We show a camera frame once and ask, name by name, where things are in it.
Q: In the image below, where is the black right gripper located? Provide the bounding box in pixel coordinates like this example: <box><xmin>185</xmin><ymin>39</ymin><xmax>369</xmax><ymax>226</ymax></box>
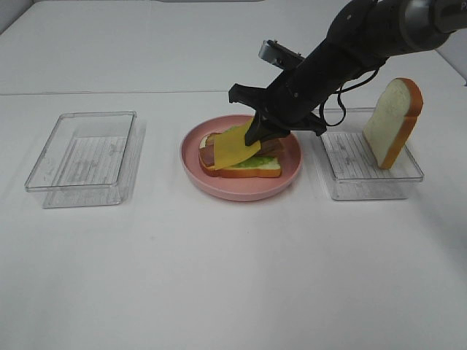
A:
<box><xmin>228</xmin><ymin>39</ymin><xmax>387</xmax><ymax>146</ymax></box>

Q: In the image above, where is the brown bacon strip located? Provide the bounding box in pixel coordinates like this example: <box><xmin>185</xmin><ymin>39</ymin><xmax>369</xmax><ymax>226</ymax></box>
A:
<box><xmin>206</xmin><ymin>132</ymin><xmax>286</xmax><ymax>158</ymax></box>
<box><xmin>198</xmin><ymin>138</ymin><xmax>279</xmax><ymax>168</ymax></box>

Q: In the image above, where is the green lettuce leaf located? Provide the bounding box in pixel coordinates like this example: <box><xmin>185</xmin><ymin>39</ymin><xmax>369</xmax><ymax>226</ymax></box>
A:
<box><xmin>214</xmin><ymin>123</ymin><xmax>282</xmax><ymax>170</ymax></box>

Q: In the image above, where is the yellow cheese slice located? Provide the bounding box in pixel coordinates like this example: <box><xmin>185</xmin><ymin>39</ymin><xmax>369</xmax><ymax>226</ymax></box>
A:
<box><xmin>214</xmin><ymin>117</ymin><xmax>261</xmax><ymax>170</ymax></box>

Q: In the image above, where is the white bread slice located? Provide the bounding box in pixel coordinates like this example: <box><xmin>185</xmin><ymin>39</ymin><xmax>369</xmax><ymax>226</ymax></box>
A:
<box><xmin>363</xmin><ymin>77</ymin><xmax>424</xmax><ymax>169</ymax></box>
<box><xmin>198</xmin><ymin>150</ymin><xmax>284</xmax><ymax>178</ymax></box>

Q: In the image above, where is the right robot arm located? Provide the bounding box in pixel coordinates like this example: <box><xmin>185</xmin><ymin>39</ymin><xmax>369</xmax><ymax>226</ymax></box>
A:
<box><xmin>228</xmin><ymin>0</ymin><xmax>466</xmax><ymax>146</ymax></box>

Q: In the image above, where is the pink round plate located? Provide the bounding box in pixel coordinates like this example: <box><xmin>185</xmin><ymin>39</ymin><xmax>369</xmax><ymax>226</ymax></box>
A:
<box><xmin>180</xmin><ymin>114</ymin><xmax>303</xmax><ymax>201</ymax></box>

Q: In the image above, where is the clear right plastic container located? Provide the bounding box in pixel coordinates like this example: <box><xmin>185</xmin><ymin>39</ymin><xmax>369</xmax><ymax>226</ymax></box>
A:
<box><xmin>311</xmin><ymin>107</ymin><xmax>424</xmax><ymax>201</ymax></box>

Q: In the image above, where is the clear plastic container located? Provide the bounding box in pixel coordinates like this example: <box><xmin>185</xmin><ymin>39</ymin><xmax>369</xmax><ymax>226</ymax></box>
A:
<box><xmin>311</xmin><ymin>107</ymin><xmax>424</xmax><ymax>201</ymax></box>
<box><xmin>25</xmin><ymin>111</ymin><xmax>141</xmax><ymax>209</ymax></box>

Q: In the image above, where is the clear left plastic container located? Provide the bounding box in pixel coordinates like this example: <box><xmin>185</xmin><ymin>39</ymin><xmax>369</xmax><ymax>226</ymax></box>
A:
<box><xmin>25</xmin><ymin>111</ymin><xmax>141</xmax><ymax>209</ymax></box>

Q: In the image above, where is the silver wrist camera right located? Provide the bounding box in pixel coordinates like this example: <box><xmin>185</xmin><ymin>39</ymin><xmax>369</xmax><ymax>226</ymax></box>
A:
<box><xmin>258</xmin><ymin>39</ymin><xmax>304</xmax><ymax>70</ymax></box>

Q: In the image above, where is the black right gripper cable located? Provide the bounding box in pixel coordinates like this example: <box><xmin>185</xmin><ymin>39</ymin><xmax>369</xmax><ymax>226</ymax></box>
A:
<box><xmin>317</xmin><ymin>60</ymin><xmax>388</xmax><ymax>127</ymax></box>

